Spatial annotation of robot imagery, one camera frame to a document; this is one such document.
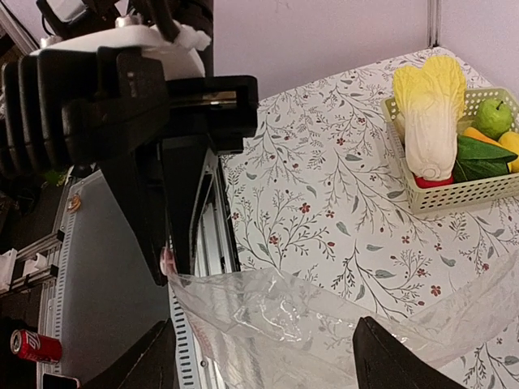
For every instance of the toy napa cabbage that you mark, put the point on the toy napa cabbage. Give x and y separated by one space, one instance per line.
431 100

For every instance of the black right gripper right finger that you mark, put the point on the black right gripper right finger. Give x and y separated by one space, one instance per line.
381 361

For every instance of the clear zip top bag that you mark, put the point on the clear zip top bag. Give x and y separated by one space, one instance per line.
269 329

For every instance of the yellow toy lemon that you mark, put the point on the yellow toy lemon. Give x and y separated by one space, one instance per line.
510 141

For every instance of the red soda can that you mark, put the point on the red soda can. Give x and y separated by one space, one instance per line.
31 346

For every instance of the green toy leaf vegetable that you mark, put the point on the green toy leaf vegetable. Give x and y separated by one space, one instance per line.
478 160

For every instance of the floral patterned table mat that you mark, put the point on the floral patterned table mat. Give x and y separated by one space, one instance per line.
318 193

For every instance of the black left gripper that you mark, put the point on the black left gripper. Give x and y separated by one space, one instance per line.
134 105

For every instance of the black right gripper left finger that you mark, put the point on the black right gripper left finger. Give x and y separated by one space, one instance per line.
148 363

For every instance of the red toy food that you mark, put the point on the red toy food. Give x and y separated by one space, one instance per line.
423 183

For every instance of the right aluminium frame post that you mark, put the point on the right aluminium frame post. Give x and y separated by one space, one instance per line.
433 23

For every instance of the pale green plastic basket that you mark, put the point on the pale green plastic basket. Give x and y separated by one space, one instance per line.
457 194

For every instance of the green toy apple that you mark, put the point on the green toy apple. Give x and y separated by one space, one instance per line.
493 118

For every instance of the front aluminium rail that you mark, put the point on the front aluminium rail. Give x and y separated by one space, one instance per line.
86 284

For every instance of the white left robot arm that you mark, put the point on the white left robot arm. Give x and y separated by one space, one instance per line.
178 33

